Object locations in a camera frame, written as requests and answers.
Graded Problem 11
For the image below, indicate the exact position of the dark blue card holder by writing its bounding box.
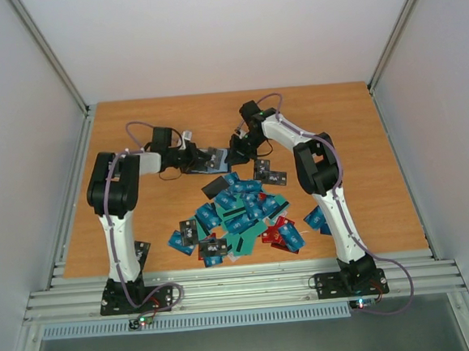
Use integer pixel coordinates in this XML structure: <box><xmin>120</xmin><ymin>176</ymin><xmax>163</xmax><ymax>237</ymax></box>
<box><xmin>186</xmin><ymin>147</ymin><xmax>232</xmax><ymax>175</ymax></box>

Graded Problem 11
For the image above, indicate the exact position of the blue vip card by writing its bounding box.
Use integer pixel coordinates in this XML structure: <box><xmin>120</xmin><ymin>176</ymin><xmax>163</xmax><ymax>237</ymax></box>
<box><xmin>278</xmin><ymin>223</ymin><xmax>305</xmax><ymax>252</ymax></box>

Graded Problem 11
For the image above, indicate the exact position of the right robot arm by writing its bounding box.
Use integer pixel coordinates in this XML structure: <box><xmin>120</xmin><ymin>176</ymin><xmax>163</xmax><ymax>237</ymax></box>
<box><xmin>226</xmin><ymin>101</ymin><xmax>377</xmax><ymax>296</ymax></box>

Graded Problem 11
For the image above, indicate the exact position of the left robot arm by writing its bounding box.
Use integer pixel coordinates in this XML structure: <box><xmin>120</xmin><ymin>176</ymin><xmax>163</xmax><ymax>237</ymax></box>
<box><xmin>87</xmin><ymin>126</ymin><xmax>214</xmax><ymax>312</ymax></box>

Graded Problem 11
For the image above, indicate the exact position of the blue card top of pile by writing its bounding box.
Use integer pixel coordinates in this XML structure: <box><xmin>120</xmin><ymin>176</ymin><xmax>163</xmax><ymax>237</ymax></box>
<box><xmin>224</xmin><ymin>172</ymin><xmax>244</xmax><ymax>193</ymax></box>

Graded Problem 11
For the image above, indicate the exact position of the blue card of pile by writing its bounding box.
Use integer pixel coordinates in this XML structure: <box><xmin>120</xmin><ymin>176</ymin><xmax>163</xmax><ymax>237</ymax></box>
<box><xmin>224</xmin><ymin>172</ymin><xmax>244</xmax><ymax>193</ymax></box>
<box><xmin>203</xmin><ymin>256</ymin><xmax>224</xmax><ymax>268</ymax></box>

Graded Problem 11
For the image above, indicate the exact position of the plain black card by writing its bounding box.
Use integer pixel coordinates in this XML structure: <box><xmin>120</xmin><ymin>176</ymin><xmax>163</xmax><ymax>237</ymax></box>
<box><xmin>202</xmin><ymin>176</ymin><xmax>230</xmax><ymax>199</ymax></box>

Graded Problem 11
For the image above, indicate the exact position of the large teal card centre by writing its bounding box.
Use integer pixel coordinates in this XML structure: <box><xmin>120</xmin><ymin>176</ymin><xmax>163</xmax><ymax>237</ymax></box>
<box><xmin>215</xmin><ymin>198</ymin><xmax>260</xmax><ymax>234</ymax></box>

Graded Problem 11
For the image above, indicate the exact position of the black vip card on red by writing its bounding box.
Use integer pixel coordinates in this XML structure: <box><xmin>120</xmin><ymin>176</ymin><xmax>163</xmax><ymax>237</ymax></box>
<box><xmin>198</xmin><ymin>238</ymin><xmax>228</xmax><ymax>258</ymax></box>

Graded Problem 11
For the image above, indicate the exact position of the teal card with stripe bottom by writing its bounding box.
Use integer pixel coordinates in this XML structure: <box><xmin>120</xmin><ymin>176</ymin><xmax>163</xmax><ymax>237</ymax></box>
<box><xmin>228</xmin><ymin>233</ymin><xmax>258</xmax><ymax>257</ymax></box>

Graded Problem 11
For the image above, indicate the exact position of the red card bottom right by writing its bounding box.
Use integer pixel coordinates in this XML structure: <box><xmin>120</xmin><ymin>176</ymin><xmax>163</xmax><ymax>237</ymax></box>
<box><xmin>260</xmin><ymin>216</ymin><xmax>294</xmax><ymax>252</ymax></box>

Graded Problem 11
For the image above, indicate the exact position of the blue card bottom of pile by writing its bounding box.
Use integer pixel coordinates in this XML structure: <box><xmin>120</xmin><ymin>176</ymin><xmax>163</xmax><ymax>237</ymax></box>
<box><xmin>203</xmin><ymin>256</ymin><xmax>224</xmax><ymax>268</ymax></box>

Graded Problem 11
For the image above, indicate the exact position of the white card with red print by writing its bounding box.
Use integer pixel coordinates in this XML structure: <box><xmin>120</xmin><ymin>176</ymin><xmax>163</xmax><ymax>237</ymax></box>
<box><xmin>228</xmin><ymin>254</ymin><xmax>240</xmax><ymax>263</ymax></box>

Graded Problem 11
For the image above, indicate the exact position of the blue card right upper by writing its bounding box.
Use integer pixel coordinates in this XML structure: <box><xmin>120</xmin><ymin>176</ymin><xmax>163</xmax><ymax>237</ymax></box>
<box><xmin>304</xmin><ymin>206</ymin><xmax>328</xmax><ymax>231</ymax></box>

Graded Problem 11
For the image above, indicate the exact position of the blue card right lower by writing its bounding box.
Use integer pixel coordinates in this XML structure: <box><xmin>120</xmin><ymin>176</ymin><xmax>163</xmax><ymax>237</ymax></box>
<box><xmin>319</xmin><ymin>223</ymin><xmax>332</xmax><ymax>236</ymax></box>

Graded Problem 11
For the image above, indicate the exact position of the left controller board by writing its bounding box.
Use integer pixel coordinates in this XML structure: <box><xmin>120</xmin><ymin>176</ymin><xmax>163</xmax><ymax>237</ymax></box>
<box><xmin>128</xmin><ymin>316</ymin><xmax>154</xmax><ymax>331</ymax></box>

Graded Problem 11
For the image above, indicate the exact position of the controller board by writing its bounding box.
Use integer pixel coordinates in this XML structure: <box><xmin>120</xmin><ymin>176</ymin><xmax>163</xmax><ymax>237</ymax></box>
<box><xmin>349</xmin><ymin>298</ymin><xmax>378</xmax><ymax>310</ymax></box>
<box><xmin>128</xmin><ymin>316</ymin><xmax>154</xmax><ymax>331</ymax></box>

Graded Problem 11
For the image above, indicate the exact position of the right controller board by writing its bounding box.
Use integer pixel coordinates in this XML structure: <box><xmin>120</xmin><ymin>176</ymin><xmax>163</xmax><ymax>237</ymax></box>
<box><xmin>349</xmin><ymin>298</ymin><xmax>378</xmax><ymax>310</ymax></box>

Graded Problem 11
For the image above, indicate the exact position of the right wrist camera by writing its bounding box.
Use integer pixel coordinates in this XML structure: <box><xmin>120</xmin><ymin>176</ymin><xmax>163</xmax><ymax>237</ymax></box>
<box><xmin>234</xmin><ymin>126</ymin><xmax>246</xmax><ymax>138</ymax></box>

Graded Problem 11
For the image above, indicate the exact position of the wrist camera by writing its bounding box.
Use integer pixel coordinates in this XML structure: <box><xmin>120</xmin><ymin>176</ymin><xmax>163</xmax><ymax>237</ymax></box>
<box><xmin>180</xmin><ymin>131</ymin><xmax>192</xmax><ymax>148</ymax></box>
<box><xmin>234</xmin><ymin>126</ymin><xmax>246</xmax><ymax>138</ymax></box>

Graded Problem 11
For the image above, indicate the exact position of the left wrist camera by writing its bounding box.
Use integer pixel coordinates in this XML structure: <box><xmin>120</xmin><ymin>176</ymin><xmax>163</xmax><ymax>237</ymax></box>
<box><xmin>180</xmin><ymin>131</ymin><xmax>192</xmax><ymax>148</ymax></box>

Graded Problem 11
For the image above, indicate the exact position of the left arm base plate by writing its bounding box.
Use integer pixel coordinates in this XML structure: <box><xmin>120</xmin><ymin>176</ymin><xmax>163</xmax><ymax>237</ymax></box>
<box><xmin>100</xmin><ymin>285</ymin><xmax>176</xmax><ymax>317</ymax></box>

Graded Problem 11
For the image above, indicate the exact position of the grey slotted cable duct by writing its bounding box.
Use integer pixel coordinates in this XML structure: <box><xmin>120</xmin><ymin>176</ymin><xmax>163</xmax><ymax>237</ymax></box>
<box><xmin>42</xmin><ymin>302</ymin><xmax>351</xmax><ymax>341</ymax></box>

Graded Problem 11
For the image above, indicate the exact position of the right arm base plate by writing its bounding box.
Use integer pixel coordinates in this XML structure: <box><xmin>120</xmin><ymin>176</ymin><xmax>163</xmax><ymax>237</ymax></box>
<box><xmin>313</xmin><ymin>268</ymin><xmax>390</xmax><ymax>300</ymax></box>

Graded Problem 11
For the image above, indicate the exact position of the aluminium rail frame front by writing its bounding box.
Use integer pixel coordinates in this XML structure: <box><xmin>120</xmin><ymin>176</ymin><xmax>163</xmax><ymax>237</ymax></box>
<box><xmin>23</xmin><ymin>250</ymin><xmax>467</xmax><ymax>323</ymax></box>

